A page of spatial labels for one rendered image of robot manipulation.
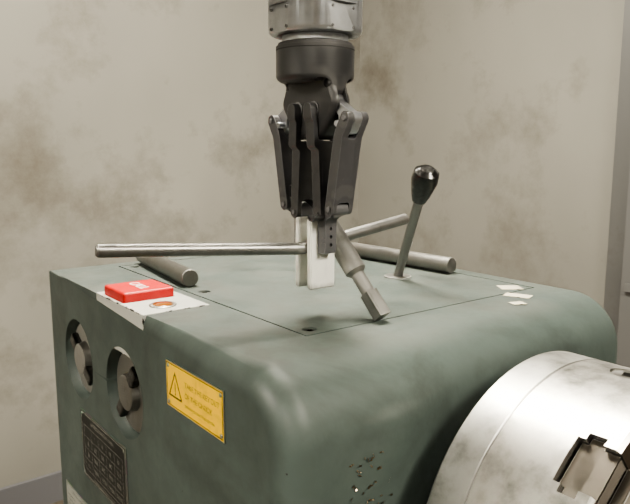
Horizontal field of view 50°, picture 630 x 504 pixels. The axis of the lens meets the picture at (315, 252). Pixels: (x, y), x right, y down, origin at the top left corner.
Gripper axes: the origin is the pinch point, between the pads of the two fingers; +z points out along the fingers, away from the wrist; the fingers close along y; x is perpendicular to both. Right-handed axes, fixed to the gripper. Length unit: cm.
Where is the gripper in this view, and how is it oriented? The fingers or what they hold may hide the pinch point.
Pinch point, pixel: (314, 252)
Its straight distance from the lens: 67.1
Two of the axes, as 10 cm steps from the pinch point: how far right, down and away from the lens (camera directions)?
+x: 7.9, -1.0, 6.0
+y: 6.1, 1.3, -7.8
